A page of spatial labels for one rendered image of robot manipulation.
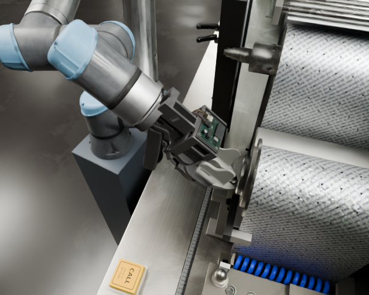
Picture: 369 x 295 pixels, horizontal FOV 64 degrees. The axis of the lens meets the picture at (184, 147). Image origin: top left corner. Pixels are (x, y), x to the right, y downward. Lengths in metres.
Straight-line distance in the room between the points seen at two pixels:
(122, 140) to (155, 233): 0.33
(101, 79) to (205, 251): 0.59
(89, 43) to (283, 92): 0.39
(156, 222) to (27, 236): 1.28
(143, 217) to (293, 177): 0.52
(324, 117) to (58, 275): 1.61
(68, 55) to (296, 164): 0.38
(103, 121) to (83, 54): 0.52
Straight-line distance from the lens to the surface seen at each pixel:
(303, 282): 0.74
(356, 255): 0.64
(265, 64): 0.65
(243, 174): 0.53
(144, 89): 0.42
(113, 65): 0.42
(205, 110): 0.47
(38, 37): 0.55
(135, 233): 0.89
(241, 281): 0.71
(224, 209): 0.73
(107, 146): 1.00
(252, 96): 1.25
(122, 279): 0.83
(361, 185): 0.54
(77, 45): 0.42
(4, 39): 0.57
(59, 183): 2.18
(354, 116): 0.68
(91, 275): 1.85
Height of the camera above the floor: 1.71
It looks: 51 degrees down
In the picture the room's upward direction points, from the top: straight up
